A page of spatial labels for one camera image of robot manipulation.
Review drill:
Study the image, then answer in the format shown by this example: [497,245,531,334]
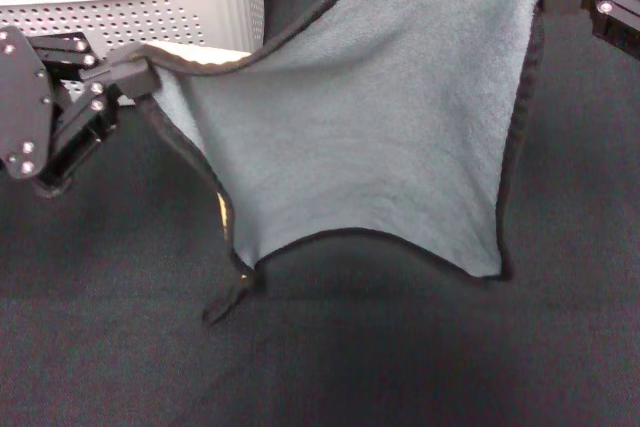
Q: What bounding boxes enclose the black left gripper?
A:
[0,25,161,198]

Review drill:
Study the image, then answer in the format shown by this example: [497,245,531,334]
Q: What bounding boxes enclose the yellow and grey towel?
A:
[134,0,566,326]

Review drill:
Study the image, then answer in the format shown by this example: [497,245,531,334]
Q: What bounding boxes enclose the grey perforated storage box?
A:
[0,0,266,108]

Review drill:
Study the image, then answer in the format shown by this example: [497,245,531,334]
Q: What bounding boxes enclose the black tablecloth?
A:
[0,0,640,427]

